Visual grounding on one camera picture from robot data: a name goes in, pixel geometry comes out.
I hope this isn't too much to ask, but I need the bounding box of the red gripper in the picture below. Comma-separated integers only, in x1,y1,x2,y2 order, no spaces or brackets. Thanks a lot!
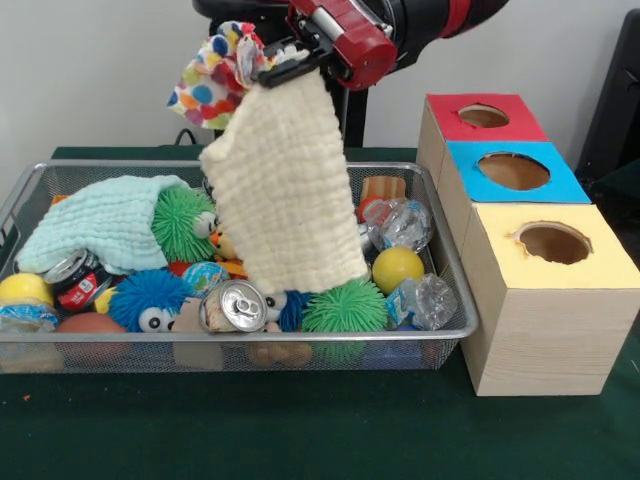
256,0,400,92

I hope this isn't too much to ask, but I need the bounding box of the cream waffle cloth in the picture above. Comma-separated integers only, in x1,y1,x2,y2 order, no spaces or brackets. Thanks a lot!
198,74,370,294

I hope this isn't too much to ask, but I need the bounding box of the green spiky ball with eyes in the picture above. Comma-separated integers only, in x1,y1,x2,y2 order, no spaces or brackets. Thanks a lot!
151,187,219,264

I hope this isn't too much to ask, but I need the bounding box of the dark green table cloth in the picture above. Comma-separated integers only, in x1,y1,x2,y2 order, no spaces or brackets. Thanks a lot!
0,144,640,480
588,158,640,234

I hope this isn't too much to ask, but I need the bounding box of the yellow ball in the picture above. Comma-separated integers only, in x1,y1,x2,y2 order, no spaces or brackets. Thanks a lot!
0,273,54,307
372,246,426,296

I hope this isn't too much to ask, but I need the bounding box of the black and red drink can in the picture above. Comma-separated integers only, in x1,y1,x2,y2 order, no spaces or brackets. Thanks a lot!
42,247,114,314

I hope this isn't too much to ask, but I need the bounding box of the silver drink can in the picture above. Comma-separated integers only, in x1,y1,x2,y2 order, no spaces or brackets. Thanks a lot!
198,278,269,334

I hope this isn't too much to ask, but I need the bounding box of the crushed clear plastic bottle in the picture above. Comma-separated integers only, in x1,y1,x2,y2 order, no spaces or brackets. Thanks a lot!
367,197,434,251

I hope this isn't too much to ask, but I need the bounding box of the blue spiky ball with eyes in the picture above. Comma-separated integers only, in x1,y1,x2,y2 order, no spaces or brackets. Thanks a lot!
107,269,189,334

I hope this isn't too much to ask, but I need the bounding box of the small globe ball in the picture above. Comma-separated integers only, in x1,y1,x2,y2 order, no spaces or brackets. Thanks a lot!
180,260,231,299

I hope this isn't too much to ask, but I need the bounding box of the clear mesh bin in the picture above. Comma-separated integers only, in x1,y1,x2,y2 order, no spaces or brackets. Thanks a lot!
0,159,479,375

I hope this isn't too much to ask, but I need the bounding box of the wooden box with three holes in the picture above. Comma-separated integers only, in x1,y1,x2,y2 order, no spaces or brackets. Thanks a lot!
416,92,640,398

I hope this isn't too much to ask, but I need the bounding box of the white cloth with coloured dots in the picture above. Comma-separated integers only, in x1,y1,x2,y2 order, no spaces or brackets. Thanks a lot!
166,19,274,132

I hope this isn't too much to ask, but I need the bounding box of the mint waffle cloth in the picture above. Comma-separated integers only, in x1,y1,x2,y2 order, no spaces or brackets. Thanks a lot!
13,174,194,276

